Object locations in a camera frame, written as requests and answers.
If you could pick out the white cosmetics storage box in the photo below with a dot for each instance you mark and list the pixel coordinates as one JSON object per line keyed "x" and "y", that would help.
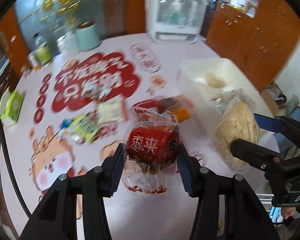
{"x": 174, "y": 20}

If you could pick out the mint green canister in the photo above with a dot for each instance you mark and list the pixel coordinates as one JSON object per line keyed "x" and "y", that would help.
{"x": 87, "y": 36}

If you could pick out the wooden cabinet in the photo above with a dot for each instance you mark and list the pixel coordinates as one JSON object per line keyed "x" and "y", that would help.
{"x": 260, "y": 46}

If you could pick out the white squeeze bottle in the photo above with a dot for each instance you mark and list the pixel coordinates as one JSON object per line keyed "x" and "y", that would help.
{"x": 71, "y": 43}

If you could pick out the green label glass bottle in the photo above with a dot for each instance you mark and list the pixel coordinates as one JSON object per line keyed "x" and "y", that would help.
{"x": 43, "y": 52}

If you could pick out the white plastic storage bin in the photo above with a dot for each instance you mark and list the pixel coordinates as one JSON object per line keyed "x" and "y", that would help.
{"x": 210, "y": 83}

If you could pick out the brown nut snack clear packet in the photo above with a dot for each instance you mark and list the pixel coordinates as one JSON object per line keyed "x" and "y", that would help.
{"x": 94, "y": 92}

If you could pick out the cardboard box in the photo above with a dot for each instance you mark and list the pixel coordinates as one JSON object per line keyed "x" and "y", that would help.
{"x": 274, "y": 98}

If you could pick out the silver can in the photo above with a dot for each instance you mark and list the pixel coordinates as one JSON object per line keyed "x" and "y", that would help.
{"x": 34, "y": 63}

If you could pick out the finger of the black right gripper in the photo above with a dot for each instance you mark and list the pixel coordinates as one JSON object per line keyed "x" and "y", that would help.
{"x": 286, "y": 126}
{"x": 260, "y": 157}

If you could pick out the yellow-green snack packet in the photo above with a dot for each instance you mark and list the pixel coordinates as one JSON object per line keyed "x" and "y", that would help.
{"x": 83, "y": 129}

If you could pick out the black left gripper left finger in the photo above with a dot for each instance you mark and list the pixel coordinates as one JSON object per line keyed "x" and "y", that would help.
{"x": 55, "y": 215}

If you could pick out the white pill bottle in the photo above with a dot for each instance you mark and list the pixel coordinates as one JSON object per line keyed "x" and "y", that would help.
{"x": 61, "y": 45}

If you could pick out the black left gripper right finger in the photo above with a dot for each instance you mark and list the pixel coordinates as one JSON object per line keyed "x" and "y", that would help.
{"x": 245, "y": 216}

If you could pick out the beige cracker packet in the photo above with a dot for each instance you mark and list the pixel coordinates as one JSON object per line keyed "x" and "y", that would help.
{"x": 113, "y": 110}

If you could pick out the green tissue pack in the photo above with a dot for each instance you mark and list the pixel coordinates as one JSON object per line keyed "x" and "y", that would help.
{"x": 10, "y": 106}

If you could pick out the blue snack packet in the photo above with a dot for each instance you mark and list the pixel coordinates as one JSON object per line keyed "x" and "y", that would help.
{"x": 64, "y": 127}

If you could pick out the pale rice cracker packet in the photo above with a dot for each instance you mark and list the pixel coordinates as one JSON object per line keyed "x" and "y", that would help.
{"x": 237, "y": 122}

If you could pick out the orange snack packet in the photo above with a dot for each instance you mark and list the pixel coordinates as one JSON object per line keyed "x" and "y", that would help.
{"x": 179, "y": 106}

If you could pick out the red jujube snack packet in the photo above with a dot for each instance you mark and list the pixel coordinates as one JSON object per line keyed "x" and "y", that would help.
{"x": 151, "y": 148}

